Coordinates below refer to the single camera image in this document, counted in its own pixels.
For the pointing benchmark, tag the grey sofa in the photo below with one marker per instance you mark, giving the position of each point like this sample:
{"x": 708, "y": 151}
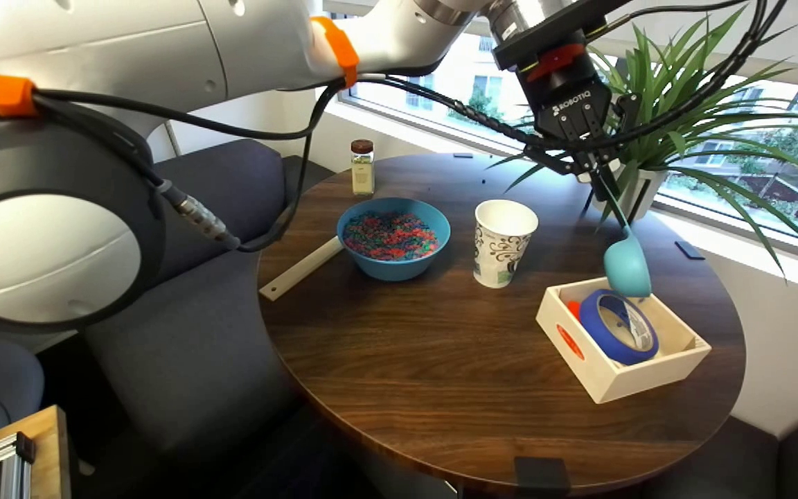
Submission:
{"x": 205, "y": 346}

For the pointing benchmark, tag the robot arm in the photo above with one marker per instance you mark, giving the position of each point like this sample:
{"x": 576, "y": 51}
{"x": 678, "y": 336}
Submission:
{"x": 94, "y": 48}

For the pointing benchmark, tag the small orange object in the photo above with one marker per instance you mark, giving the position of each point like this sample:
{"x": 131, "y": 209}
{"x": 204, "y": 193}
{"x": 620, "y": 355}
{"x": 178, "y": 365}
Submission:
{"x": 573, "y": 308}

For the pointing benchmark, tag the white wooden box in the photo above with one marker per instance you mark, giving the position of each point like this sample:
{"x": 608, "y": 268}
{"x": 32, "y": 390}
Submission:
{"x": 621, "y": 381}

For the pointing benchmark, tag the black table clamp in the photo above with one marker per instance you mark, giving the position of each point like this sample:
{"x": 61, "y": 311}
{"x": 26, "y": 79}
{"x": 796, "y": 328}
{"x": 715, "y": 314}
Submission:
{"x": 542, "y": 478}

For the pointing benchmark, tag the colourful cereal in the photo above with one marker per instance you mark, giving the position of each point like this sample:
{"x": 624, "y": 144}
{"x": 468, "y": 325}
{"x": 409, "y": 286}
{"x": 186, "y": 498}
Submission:
{"x": 389, "y": 237}

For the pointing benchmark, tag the patterned paper cup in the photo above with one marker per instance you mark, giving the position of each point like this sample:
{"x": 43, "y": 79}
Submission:
{"x": 503, "y": 249}

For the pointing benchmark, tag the window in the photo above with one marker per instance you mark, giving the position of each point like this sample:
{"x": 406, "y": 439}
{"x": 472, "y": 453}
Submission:
{"x": 787, "y": 159}

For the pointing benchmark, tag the potted green plant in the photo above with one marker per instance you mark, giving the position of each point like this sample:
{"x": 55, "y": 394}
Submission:
{"x": 669, "y": 90}

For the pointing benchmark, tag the spice jar with brown lid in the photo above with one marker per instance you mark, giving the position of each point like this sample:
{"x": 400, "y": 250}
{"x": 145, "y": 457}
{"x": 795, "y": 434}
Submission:
{"x": 362, "y": 173}

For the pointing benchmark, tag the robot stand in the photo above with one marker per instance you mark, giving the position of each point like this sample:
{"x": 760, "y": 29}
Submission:
{"x": 49, "y": 450}

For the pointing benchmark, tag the blue tape roll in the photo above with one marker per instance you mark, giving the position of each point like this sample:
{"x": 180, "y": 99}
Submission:
{"x": 614, "y": 336}

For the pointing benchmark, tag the blue measuring spoon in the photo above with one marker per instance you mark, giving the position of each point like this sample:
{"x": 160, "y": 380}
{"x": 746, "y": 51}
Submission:
{"x": 627, "y": 267}

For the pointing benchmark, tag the blue bowl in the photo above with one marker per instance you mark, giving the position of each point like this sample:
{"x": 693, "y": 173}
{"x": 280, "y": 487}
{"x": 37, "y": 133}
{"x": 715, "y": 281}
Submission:
{"x": 393, "y": 267}

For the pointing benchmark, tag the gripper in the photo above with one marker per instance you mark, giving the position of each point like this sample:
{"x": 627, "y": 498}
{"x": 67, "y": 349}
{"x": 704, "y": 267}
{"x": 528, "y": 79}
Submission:
{"x": 569, "y": 93}

